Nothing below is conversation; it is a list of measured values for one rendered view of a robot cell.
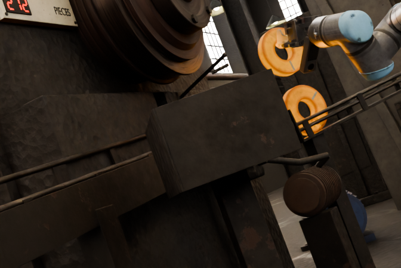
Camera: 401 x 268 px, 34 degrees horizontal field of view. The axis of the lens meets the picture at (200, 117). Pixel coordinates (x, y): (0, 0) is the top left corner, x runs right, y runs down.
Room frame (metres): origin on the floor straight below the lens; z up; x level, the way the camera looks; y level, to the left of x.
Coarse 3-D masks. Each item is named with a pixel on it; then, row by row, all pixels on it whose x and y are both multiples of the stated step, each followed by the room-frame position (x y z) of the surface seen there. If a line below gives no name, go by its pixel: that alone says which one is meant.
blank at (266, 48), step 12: (264, 36) 2.02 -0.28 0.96; (276, 36) 2.04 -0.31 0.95; (264, 48) 2.01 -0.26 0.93; (288, 48) 2.08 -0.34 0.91; (300, 48) 2.08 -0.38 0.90; (264, 60) 2.02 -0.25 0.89; (276, 60) 2.02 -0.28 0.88; (288, 60) 2.04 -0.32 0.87; (300, 60) 2.07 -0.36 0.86; (276, 72) 2.03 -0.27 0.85; (288, 72) 2.04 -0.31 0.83
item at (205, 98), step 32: (192, 96) 1.02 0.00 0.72; (224, 96) 1.03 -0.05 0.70; (256, 96) 1.04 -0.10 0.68; (160, 128) 1.01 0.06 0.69; (192, 128) 1.02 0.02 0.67; (224, 128) 1.03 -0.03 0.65; (256, 128) 1.04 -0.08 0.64; (288, 128) 1.04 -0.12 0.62; (160, 160) 1.17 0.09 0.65; (192, 160) 1.02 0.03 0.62; (224, 160) 1.02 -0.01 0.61; (256, 160) 1.03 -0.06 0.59; (224, 192) 1.15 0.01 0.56; (256, 224) 1.15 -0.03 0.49; (256, 256) 1.15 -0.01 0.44
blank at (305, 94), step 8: (296, 88) 2.03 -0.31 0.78; (304, 88) 2.05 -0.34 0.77; (312, 88) 2.06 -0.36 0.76; (288, 96) 2.01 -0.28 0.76; (296, 96) 2.03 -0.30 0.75; (304, 96) 2.04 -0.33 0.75; (312, 96) 2.06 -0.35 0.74; (320, 96) 2.07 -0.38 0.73; (288, 104) 2.01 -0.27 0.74; (296, 104) 2.02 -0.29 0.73; (312, 104) 2.06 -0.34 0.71; (320, 104) 2.07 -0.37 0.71; (296, 112) 2.02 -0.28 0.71; (312, 112) 2.07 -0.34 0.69; (296, 120) 2.01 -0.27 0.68; (312, 120) 2.04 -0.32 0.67; (312, 128) 2.03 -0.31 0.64; (320, 128) 2.05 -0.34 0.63
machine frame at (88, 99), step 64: (0, 64) 1.34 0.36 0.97; (64, 64) 1.51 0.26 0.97; (0, 128) 1.37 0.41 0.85; (64, 128) 1.34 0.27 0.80; (128, 128) 1.56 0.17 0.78; (0, 192) 1.35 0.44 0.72; (192, 192) 1.73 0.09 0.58; (256, 192) 2.10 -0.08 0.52; (64, 256) 1.34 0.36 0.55; (192, 256) 1.63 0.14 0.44
